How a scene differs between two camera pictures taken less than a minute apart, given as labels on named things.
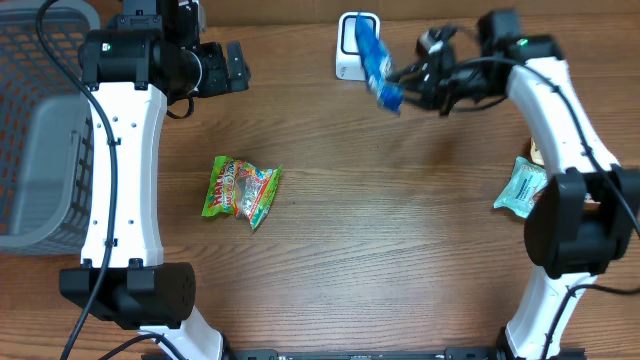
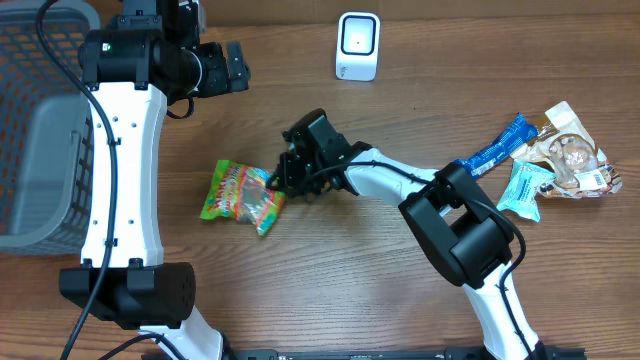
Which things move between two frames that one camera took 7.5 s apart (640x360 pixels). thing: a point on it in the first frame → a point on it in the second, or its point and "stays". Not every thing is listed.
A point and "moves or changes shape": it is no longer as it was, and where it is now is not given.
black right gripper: [429, 77] → [281, 179]
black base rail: [443, 354] stays
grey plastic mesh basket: [47, 129] stays
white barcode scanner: [349, 62] stays
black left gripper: [220, 81] stays
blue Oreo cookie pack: [376, 62] → [516, 135]
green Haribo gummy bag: [242, 189] moves or changes shape
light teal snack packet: [527, 180] stays
